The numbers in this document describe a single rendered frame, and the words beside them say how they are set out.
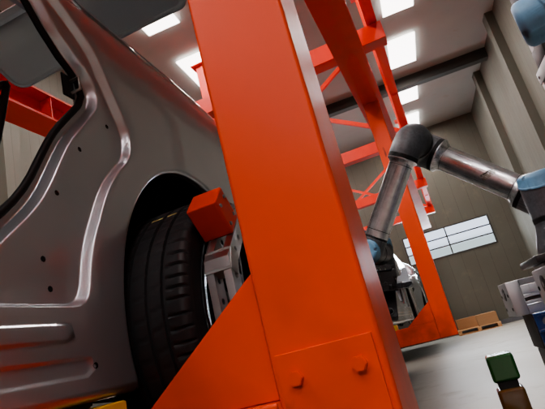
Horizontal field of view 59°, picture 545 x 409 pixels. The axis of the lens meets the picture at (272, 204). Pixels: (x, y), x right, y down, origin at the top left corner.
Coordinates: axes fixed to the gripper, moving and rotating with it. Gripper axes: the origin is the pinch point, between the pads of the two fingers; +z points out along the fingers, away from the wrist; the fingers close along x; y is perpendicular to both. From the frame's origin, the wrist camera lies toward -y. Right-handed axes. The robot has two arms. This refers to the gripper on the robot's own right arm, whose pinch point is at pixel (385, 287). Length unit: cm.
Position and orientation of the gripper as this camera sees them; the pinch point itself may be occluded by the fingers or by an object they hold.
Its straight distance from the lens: 143.4
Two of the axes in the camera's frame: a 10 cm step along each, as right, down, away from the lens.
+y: -0.9, -9.7, 2.2
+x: 9.6, -1.4, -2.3
